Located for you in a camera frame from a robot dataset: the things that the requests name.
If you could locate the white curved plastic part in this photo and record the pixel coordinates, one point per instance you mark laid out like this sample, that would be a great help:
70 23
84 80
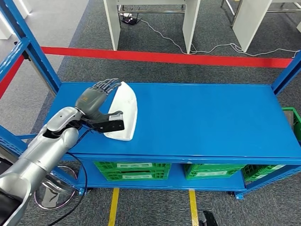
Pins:
127 109

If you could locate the blue metal shelf rack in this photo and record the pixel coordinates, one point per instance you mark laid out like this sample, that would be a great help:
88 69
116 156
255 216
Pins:
200 118

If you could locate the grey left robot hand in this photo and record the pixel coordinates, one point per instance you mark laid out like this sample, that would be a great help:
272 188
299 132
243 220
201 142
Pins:
91 101

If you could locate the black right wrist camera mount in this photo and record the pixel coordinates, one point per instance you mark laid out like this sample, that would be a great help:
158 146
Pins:
208 220

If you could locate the yellow floor marking tape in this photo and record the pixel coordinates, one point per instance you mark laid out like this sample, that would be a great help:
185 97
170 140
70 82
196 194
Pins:
114 206

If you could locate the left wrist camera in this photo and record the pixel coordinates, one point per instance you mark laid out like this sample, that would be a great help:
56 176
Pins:
110 126

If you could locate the white display plinth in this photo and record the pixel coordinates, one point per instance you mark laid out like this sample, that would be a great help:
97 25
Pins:
3 31

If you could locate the red barrier belt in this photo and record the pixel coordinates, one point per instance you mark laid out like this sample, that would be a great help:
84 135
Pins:
164 57
9 78

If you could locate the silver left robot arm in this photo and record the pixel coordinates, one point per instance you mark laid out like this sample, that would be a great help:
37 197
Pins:
47 149

